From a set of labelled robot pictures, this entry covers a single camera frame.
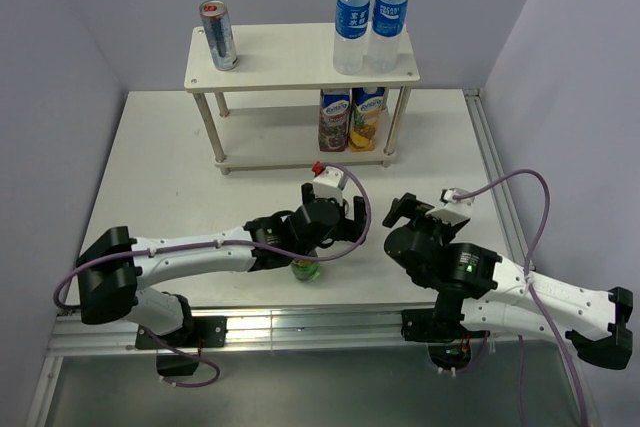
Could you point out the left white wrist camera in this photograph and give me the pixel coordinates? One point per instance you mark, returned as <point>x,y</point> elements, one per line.
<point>329,182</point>

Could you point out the blue-label water bottle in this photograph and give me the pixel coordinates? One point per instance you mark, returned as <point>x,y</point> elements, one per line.
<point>388,22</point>
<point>351,23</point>

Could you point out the silver drink can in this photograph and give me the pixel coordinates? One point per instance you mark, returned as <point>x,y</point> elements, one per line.
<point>217,28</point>

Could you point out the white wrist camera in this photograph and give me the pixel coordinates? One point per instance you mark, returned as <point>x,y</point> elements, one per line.
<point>329,182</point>
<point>457,206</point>

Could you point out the green glass bottle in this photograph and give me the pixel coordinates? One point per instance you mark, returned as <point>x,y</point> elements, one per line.
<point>304,270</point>

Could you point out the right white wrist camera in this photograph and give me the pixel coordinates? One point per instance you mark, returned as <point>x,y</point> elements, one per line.
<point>457,206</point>

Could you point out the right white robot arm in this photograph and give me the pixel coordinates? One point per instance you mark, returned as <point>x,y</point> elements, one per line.
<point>479,290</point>

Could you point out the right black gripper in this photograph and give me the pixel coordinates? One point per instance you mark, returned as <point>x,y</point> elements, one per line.
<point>408,206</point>

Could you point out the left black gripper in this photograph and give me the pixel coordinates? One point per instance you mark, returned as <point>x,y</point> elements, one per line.
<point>349,229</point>

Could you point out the yellow pineapple juice carton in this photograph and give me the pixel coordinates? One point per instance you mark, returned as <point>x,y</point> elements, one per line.
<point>366,106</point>

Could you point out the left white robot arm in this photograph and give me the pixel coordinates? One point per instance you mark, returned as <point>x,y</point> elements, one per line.
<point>119,274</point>

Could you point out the white two-tier wooden shelf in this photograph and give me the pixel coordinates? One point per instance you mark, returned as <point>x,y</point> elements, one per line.
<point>263,114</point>

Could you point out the purple grape juice carton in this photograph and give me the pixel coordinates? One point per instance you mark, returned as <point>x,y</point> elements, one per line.
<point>334,112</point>

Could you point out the aluminium side rail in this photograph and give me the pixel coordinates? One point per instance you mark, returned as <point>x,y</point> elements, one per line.
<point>513,232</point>

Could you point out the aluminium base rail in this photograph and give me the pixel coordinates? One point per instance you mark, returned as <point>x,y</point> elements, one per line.
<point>277,367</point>

